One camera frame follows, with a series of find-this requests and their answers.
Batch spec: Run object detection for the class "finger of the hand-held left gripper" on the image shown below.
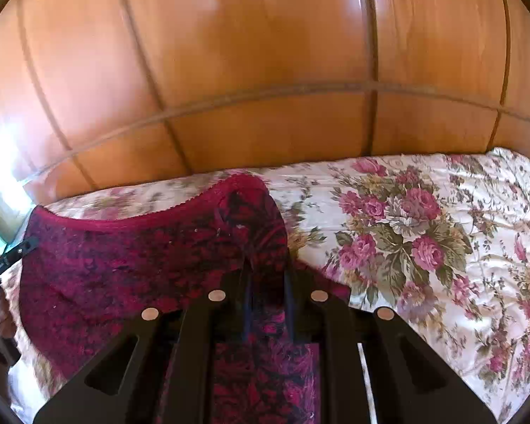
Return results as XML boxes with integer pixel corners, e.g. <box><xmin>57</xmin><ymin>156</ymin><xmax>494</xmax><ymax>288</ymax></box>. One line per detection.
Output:
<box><xmin>0</xmin><ymin>236</ymin><xmax>40</xmax><ymax>272</ymax></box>

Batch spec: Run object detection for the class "window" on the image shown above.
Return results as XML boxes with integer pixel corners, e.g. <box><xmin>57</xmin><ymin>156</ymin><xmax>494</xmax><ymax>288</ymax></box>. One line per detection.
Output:
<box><xmin>0</xmin><ymin>112</ymin><xmax>29</xmax><ymax>241</ymax></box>

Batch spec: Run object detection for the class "maroon knitted sweater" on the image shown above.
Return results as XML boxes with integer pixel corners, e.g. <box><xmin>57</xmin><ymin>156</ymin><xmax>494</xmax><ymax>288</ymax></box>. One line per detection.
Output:
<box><xmin>20</xmin><ymin>173</ymin><xmax>352</xmax><ymax>424</ymax></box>

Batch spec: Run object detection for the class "wooden wardrobe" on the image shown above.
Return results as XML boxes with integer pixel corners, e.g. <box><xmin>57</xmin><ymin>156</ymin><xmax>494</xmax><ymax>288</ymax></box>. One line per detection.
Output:
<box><xmin>0</xmin><ymin>0</ymin><xmax>530</xmax><ymax>207</ymax></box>

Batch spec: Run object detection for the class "person's left hand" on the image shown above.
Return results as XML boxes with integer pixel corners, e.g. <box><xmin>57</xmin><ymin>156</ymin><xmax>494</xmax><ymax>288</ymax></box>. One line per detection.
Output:
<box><xmin>0</xmin><ymin>296</ymin><xmax>17</xmax><ymax>338</ymax></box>

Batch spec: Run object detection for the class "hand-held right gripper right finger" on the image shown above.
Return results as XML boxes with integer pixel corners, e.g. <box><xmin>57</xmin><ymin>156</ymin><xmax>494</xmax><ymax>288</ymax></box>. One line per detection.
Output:
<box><xmin>283</xmin><ymin>265</ymin><xmax>499</xmax><ymax>424</ymax></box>

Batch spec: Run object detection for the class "floral bedspread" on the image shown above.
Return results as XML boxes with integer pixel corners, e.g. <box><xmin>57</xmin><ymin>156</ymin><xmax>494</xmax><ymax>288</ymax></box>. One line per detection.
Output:
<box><xmin>4</xmin><ymin>147</ymin><xmax>530</xmax><ymax>424</ymax></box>

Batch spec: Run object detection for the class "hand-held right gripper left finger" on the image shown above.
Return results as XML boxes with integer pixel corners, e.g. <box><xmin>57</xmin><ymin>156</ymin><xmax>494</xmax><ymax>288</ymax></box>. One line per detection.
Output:
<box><xmin>33</xmin><ymin>269</ymin><xmax>253</xmax><ymax>424</ymax></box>

